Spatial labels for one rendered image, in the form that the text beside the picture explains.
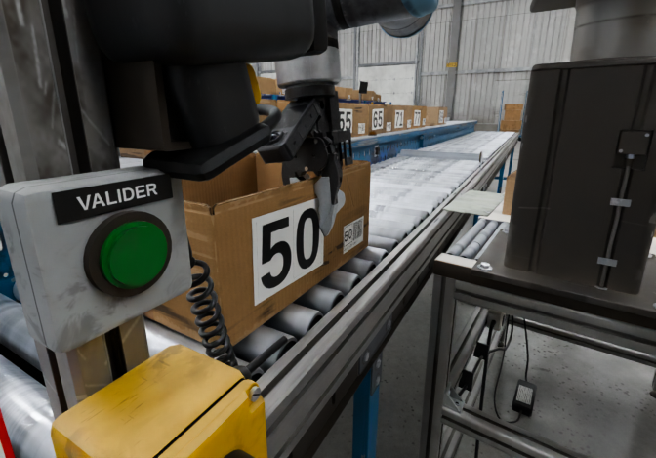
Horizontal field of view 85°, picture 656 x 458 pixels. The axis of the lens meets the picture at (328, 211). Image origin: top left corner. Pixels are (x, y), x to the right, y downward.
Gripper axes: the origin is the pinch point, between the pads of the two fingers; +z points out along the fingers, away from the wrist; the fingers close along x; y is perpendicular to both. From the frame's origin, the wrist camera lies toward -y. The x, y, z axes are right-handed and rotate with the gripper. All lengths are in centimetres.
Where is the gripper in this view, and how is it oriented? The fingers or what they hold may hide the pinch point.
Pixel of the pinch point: (315, 228)
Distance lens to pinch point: 53.6
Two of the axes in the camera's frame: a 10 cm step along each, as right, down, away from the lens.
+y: 4.9, -2.4, 8.4
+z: 0.9, 9.7, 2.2
